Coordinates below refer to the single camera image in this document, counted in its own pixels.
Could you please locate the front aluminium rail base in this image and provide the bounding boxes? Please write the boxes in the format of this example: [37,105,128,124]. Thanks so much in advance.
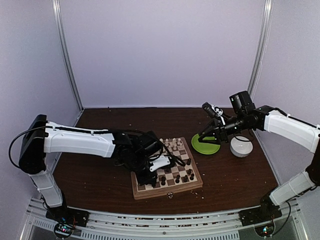
[19,198,309,240]

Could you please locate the green plate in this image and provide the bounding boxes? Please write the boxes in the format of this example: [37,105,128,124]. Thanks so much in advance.
[191,133,221,155]

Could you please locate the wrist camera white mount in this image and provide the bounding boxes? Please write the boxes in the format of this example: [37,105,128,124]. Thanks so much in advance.
[149,155,171,172]
[202,102,225,125]

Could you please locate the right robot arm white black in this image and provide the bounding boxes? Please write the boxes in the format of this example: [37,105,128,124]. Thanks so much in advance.
[198,91,320,221]

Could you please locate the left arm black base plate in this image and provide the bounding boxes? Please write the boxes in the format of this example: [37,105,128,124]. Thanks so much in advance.
[45,208,90,227]

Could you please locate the white chess pieces row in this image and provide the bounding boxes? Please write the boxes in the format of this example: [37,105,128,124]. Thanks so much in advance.
[159,138,184,152]

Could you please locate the right aluminium frame post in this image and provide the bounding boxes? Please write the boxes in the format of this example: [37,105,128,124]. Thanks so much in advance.
[247,0,273,98]

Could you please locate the wooden chess board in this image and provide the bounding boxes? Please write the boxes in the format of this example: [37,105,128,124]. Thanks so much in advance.
[131,137,203,200]

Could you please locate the left aluminium frame post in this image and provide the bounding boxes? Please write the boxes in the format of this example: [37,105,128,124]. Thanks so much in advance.
[52,0,84,111]

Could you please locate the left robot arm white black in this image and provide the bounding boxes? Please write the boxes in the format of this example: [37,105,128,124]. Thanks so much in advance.
[12,114,163,222]

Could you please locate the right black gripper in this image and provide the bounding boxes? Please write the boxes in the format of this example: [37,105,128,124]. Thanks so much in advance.
[198,112,248,145]

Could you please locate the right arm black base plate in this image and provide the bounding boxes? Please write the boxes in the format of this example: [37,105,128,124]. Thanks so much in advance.
[238,207,282,227]

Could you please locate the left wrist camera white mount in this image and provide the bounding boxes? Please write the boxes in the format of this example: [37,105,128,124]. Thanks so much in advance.
[149,155,171,172]

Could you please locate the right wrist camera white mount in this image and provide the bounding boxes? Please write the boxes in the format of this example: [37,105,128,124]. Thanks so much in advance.
[202,102,225,125]

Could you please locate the white bowl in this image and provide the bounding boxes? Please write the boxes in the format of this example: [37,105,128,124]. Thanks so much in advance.
[229,136,253,158]

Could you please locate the aluminium frame post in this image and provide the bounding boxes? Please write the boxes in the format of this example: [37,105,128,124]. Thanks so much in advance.
[247,0,273,98]
[52,0,84,111]

